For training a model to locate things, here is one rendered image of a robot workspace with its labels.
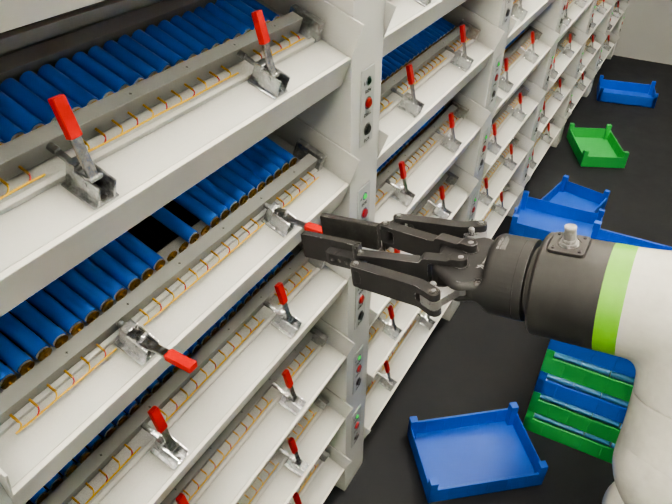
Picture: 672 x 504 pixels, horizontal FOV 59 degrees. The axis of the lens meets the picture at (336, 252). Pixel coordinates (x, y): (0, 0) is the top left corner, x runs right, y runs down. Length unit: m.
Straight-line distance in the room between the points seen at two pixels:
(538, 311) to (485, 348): 1.44
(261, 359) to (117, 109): 0.46
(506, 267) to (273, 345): 0.50
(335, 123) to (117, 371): 0.47
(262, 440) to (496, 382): 0.96
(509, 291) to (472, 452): 1.20
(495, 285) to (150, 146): 0.35
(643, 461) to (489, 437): 1.21
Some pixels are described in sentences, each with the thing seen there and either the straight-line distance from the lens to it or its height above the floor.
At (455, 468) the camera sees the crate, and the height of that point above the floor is 0.00.
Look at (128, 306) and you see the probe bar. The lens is 0.68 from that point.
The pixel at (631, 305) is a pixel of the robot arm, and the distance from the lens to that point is 0.50.
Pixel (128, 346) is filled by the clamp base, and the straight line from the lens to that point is 0.68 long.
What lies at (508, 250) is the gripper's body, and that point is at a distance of 0.53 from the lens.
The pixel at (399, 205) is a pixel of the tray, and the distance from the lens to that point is 1.24.
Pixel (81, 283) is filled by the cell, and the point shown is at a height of 0.96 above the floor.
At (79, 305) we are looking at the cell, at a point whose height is 0.96.
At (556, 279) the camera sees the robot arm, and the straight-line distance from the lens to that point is 0.50.
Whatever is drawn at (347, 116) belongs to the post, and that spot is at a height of 1.01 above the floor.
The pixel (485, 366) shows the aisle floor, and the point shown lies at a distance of 1.89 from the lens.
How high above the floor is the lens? 1.39
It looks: 38 degrees down
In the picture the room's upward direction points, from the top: straight up
